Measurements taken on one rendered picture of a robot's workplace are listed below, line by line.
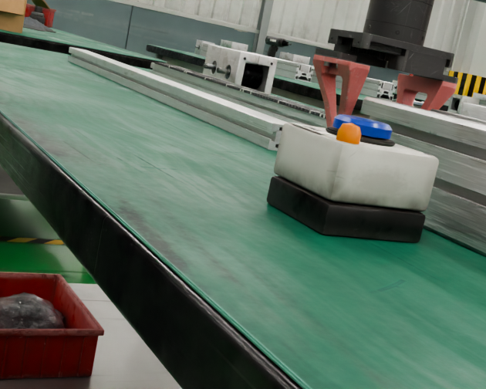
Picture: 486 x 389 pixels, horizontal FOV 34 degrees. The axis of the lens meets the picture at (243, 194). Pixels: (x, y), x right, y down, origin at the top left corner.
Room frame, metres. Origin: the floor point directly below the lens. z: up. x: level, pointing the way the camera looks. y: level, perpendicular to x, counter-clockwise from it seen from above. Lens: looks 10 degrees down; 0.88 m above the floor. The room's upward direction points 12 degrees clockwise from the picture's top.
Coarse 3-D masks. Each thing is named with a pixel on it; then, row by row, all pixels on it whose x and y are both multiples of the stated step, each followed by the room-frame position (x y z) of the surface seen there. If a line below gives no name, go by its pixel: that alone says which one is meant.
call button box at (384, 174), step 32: (288, 128) 0.54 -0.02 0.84; (320, 128) 0.55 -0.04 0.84; (288, 160) 0.53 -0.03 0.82; (320, 160) 0.50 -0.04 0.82; (352, 160) 0.48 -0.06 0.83; (384, 160) 0.50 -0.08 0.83; (416, 160) 0.51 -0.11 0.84; (288, 192) 0.52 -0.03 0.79; (320, 192) 0.49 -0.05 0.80; (352, 192) 0.49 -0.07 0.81; (384, 192) 0.50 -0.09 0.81; (416, 192) 0.51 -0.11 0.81; (320, 224) 0.48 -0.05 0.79; (352, 224) 0.49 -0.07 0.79; (384, 224) 0.50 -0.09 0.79; (416, 224) 0.51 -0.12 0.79
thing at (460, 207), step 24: (384, 120) 0.66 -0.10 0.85; (408, 120) 0.62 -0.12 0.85; (432, 120) 0.60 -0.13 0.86; (456, 120) 0.58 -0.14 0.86; (480, 120) 0.66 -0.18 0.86; (408, 144) 0.61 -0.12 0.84; (432, 144) 0.59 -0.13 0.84; (456, 144) 0.58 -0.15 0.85; (480, 144) 0.55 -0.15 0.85; (456, 168) 0.56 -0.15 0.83; (480, 168) 0.54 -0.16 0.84; (432, 192) 0.58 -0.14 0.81; (456, 192) 0.57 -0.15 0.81; (480, 192) 0.54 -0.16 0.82; (432, 216) 0.57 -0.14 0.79; (456, 216) 0.55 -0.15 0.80; (480, 216) 0.53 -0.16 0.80; (456, 240) 0.55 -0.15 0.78; (480, 240) 0.53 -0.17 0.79
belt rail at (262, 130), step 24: (72, 48) 1.69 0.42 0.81; (96, 72) 1.50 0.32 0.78; (120, 72) 1.37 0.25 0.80; (144, 72) 1.35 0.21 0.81; (168, 96) 1.16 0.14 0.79; (192, 96) 1.08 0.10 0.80; (216, 96) 1.10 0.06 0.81; (216, 120) 1.00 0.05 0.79; (240, 120) 0.94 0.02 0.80; (264, 120) 0.89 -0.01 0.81; (264, 144) 0.88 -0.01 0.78
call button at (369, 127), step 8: (336, 120) 0.53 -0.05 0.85; (344, 120) 0.52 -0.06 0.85; (352, 120) 0.52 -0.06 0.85; (360, 120) 0.52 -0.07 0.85; (368, 120) 0.53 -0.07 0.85; (360, 128) 0.51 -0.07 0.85; (368, 128) 0.51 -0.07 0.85; (376, 128) 0.52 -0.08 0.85; (384, 128) 0.52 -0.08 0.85; (368, 136) 0.52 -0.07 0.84; (376, 136) 0.52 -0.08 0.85; (384, 136) 0.52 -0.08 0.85
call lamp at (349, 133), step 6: (342, 126) 0.49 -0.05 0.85; (348, 126) 0.49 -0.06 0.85; (354, 126) 0.49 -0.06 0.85; (342, 132) 0.49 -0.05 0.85; (348, 132) 0.49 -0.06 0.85; (354, 132) 0.49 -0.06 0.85; (360, 132) 0.49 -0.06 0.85; (336, 138) 0.49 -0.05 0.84; (342, 138) 0.49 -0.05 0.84; (348, 138) 0.49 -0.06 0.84; (354, 138) 0.49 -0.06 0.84
